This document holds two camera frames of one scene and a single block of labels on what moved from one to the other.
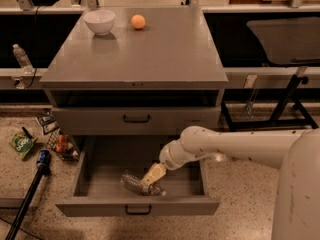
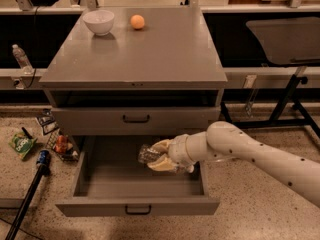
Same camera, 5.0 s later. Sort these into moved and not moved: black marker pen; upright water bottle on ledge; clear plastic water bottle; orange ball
Moved: clear plastic water bottle
Not moved: black marker pen; upright water bottle on ledge; orange ball
